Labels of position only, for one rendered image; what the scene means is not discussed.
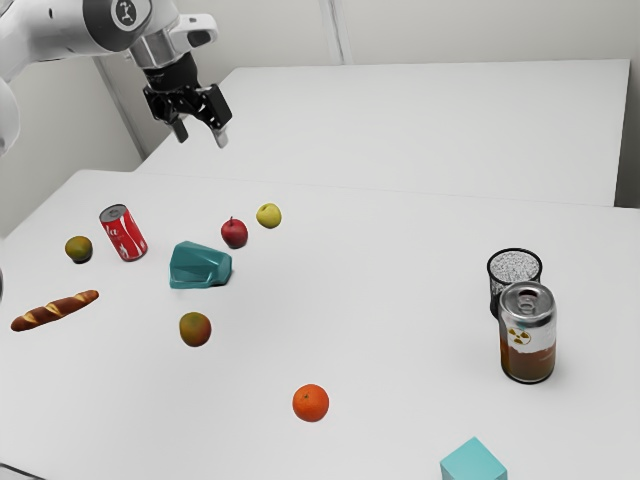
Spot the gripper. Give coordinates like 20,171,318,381
140,53,235,149

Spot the teal faceted mug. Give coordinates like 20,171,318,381
168,240,234,290

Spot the red apple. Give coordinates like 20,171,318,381
220,216,250,250

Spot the yellow-green apple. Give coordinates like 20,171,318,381
255,202,283,230

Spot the red soda can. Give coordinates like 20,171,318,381
98,203,149,263

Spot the small green-orange fruit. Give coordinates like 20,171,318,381
64,235,94,264

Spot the large green-orange fruit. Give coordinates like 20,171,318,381
179,311,213,348

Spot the brown baguette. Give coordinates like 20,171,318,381
10,289,100,332

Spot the orange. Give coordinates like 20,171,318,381
292,383,331,423

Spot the black mesh pen holder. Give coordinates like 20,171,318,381
486,248,544,319

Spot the silver and brown can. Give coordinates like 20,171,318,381
498,281,558,385

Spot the teal block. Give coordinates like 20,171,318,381
439,436,508,480

